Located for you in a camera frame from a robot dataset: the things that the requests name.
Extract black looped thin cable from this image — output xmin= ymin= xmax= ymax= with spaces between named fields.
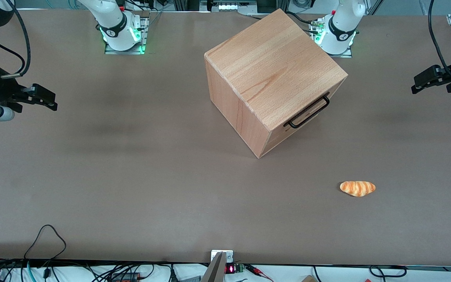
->
xmin=23 ymin=224 xmax=67 ymax=261

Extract wooden drawer with black handle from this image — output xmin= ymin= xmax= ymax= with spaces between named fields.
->
xmin=269 ymin=78 xmax=347 ymax=136

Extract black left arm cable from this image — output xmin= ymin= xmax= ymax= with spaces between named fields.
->
xmin=428 ymin=0 xmax=451 ymax=81

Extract small metal bracket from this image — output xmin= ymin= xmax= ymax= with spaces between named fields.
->
xmin=211 ymin=250 xmax=234 ymax=263

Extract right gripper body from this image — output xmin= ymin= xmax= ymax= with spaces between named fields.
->
xmin=0 ymin=65 xmax=34 ymax=107

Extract lit white device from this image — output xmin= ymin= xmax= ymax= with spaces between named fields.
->
xmin=211 ymin=0 xmax=258 ymax=13

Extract black cable loop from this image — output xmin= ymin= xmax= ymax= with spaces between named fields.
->
xmin=369 ymin=265 xmax=408 ymax=279

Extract orange croissant bread toy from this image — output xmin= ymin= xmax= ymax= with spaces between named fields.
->
xmin=339 ymin=181 xmax=376 ymax=197

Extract grey camera stand bar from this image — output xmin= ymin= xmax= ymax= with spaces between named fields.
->
xmin=201 ymin=252 xmax=227 ymax=282

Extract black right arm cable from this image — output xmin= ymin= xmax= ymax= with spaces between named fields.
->
xmin=0 ymin=0 xmax=31 ymax=77

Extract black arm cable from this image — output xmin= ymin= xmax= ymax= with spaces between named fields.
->
xmin=428 ymin=0 xmax=451 ymax=81
xmin=0 ymin=0 xmax=31 ymax=77

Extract wooden drawer cabinet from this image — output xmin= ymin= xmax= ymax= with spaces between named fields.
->
xmin=204 ymin=9 xmax=348 ymax=159

